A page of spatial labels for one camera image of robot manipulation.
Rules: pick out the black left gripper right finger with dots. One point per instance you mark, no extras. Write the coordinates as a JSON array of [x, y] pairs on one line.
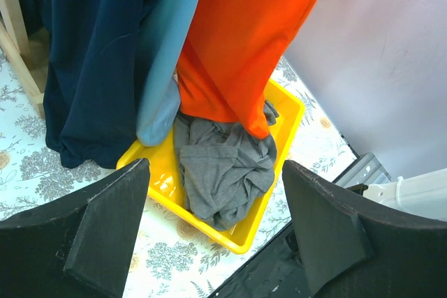
[[351, 246]]

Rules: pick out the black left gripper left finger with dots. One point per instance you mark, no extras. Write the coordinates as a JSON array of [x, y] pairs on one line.
[[79, 245]]

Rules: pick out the orange shorts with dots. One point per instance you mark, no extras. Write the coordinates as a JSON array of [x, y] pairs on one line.
[[229, 54]]

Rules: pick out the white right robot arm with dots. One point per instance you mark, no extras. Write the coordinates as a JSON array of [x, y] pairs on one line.
[[423, 195]]

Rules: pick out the grey shorts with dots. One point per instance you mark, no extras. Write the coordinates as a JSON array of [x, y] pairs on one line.
[[223, 169]]

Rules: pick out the light blue shorts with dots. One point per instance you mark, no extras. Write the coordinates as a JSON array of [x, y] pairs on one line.
[[162, 36]]

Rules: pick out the navy blue shorts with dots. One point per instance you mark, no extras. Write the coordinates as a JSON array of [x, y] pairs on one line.
[[92, 90]]

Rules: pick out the wooden clothes rack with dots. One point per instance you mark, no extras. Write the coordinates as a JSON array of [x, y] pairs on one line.
[[27, 55]]

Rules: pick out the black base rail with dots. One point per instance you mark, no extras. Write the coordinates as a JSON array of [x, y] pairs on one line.
[[275, 271]]

